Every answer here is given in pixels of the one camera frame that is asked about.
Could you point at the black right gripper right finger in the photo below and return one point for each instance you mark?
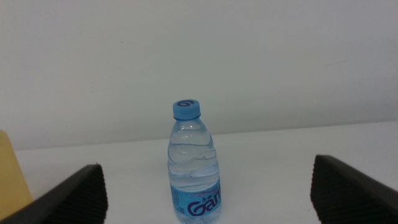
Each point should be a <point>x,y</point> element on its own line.
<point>348,196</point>

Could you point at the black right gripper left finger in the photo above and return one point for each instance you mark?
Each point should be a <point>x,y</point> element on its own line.
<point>74,199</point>

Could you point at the yellow tea bottle white cap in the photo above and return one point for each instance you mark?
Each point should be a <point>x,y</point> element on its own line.
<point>11,180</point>

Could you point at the clear water bottle blue cap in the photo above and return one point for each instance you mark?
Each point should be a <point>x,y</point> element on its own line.
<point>192,174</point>

